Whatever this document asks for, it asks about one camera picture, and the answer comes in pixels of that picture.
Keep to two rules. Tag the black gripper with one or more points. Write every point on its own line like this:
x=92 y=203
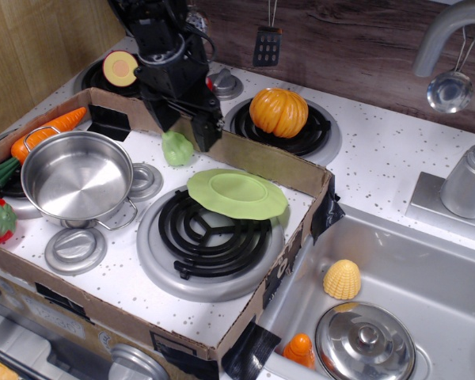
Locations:
x=178 y=87

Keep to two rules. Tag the green toy broccoli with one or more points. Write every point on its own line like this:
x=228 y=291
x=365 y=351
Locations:
x=177 y=150

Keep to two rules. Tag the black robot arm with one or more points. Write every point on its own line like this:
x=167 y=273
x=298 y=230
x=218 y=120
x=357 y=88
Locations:
x=161 y=31

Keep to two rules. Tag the stainless steel pot lid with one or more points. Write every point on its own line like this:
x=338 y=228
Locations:
x=358 y=340

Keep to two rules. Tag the red white toy cheese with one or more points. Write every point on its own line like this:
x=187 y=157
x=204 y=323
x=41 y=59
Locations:
x=209 y=83

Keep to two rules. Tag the back silver stove knob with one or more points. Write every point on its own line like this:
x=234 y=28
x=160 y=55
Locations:
x=225 y=85

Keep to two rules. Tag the silver stove knob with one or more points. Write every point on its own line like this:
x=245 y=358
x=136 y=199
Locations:
x=72 y=252
x=225 y=85
x=147 y=182

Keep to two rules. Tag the middle silver stove knob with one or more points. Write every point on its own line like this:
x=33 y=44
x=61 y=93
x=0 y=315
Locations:
x=147 y=182

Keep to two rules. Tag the green plastic plate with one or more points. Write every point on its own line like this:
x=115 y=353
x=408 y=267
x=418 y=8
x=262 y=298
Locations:
x=239 y=195

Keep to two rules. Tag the halved purple toy fruit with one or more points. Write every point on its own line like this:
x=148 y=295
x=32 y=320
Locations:
x=119 y=68

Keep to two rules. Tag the orange toy pumpkin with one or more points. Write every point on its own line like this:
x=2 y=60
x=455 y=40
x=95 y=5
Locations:
x=280 y=112

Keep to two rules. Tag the hanging silver strainer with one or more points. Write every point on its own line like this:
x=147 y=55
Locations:
x=198 y=19

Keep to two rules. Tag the back left black burner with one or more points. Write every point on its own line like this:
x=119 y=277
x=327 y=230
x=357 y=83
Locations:
x=93 y=76

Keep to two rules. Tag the black burner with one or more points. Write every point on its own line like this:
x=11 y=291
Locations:
x=93 y=76
x=12 y=193
x=319 y=141
x=202 y=256

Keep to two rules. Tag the hanging silver spatula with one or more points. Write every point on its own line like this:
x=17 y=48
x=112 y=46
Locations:
x=268 y=41

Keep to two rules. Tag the back right black burner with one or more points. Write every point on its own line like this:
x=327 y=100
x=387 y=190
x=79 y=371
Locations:
x=319 y=141

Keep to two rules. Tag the front right black burner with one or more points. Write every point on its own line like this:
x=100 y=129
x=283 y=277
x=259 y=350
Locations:
x=202 y=256

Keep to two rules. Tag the front silver stove knob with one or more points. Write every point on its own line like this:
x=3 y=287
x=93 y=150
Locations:
x=72 y=252

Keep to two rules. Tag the front left black burner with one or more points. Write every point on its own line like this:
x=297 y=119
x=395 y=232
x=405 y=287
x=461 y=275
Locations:
x=12 y=193

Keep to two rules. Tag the orange toy carrot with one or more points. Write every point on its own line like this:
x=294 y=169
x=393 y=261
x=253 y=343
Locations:
x=25 y=144

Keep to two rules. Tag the yellow toy corn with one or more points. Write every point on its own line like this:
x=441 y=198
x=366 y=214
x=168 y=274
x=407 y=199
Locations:
x=342 y=280

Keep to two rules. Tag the silver oven front knob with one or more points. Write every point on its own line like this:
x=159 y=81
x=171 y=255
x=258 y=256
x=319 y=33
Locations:
x=131 y=363

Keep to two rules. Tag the small orange toy vegetable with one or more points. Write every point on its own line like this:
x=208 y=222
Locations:
x=300 y=350

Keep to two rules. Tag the hanging silver ladle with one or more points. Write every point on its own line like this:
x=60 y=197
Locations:
x=452 y=91

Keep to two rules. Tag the silver toy faucet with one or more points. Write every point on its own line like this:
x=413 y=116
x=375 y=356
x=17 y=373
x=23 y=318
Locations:
x=449 y=203

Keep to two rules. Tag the silver toy sink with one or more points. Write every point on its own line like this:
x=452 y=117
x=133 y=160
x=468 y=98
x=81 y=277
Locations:
x=425 y=282

